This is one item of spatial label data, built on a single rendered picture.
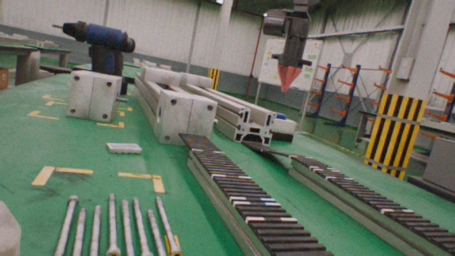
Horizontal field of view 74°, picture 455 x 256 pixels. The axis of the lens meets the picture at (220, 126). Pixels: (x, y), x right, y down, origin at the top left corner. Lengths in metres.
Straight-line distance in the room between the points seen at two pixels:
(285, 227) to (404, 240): 0.17
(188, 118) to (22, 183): 0.31
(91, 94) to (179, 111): 0.21
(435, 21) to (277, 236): 3.82
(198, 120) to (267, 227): 0.35
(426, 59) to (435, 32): 0.29
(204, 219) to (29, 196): 0.17
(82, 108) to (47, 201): 0.39
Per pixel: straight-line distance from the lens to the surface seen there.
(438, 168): 0.88
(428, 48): 3.95
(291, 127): 0.88
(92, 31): 0.95
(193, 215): 0.33
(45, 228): 0.29
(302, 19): 0.89
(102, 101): 0.69
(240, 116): 0.72
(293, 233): 0.27
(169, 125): 0.57
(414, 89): 3.89
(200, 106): 0.58
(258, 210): 0.29
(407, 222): 0.40
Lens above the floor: 0.93
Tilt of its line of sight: 9 degrees down
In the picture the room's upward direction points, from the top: 12 degrees clockwise
